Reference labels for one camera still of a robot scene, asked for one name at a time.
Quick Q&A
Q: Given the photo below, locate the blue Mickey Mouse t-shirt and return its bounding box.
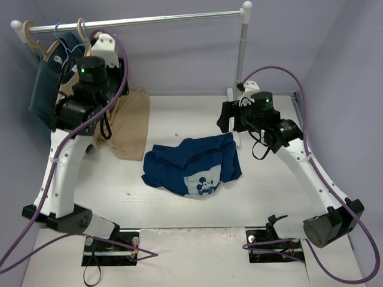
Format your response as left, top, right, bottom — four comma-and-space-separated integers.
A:
142, 133, 242, 199

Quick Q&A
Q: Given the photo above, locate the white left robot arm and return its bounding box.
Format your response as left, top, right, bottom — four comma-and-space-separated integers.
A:
22, 30, 128, 251

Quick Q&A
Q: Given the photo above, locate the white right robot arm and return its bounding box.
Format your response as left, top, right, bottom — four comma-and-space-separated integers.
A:
217, 81, 364, 248

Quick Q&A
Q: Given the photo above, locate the wooden hanger with beige shirt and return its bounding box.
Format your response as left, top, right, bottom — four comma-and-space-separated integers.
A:
77, 18, 91, 57

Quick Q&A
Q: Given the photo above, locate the beige hanging shirt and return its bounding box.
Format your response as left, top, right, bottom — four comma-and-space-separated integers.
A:
92, 88, 150, 161

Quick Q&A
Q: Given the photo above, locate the dark teal hanging shirt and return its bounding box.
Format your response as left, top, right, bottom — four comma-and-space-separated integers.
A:
28, 32, 85, 141

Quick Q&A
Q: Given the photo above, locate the wooden hanger far left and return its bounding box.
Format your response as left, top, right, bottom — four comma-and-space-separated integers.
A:
22, 20, 71, 72

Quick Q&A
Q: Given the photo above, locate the silver clothes rack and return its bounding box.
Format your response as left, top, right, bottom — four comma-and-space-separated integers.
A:
10, 1, 253, 84

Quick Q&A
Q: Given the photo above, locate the light blue wire hanger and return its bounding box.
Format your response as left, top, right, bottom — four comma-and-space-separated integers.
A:
53, 22, 85, 75
80, 20, 90, 42

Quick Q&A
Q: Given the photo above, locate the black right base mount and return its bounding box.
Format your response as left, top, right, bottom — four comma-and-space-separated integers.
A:
242, 215, 305, 264

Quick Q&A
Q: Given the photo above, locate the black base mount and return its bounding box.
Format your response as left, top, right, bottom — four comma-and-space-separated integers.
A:
242, 215, 305, 264
81, 237, 138, 267

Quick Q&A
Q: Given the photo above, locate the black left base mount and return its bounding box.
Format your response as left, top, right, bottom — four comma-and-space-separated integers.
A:
81, 237, 138, 267

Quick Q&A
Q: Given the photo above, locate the black looped strap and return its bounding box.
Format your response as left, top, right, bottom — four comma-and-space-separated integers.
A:
83, 251, 102, 286

